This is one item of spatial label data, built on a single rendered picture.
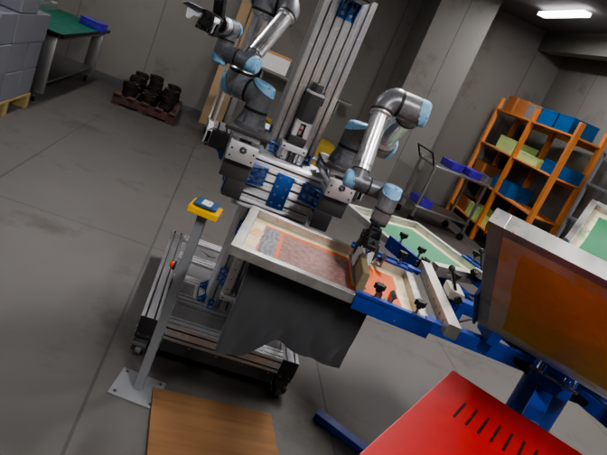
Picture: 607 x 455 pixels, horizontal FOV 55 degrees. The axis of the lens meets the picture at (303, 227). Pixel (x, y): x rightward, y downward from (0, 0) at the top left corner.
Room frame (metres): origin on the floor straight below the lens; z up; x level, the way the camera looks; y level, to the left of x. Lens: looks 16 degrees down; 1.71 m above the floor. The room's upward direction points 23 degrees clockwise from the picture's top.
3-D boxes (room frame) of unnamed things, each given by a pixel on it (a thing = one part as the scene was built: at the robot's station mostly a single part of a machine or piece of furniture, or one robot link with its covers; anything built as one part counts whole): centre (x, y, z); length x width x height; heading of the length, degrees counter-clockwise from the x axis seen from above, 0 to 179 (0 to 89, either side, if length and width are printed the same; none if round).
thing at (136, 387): (2.35, 0.41, 0.48); 0.22 x 0.22 x 0.96; 4
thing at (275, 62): (9.48, 1.46, 1.30); 0.50 x 0.42 x 0.27; 102
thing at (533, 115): (9.31, -2.76, 1.15); 2.45 x 0.66 x 2.29; 12
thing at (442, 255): (3.09, -0.71, 1.05); 1.08 x 0.61 x 0.23; 34
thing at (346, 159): (2.91, -0.05, 1.31); 0.15 x 0.15 x 0.10
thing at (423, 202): (8.87, -1.68, 0.54); 1.14 x 0.68 x 1.07; 104
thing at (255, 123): (2.81, 0.43, 1.31); 0.15 x 0.15 x 0.10
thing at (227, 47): (2.58, 0.61, 1.56); 0.11 x 0.08 x 0.11; 76
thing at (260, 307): (2.06, -0.12, 0.74); 0.46 x 0.04 x 0.42; 94
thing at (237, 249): (2.27, -0.16, 0.97); 0.79 x 0.58 x 0.04; 94
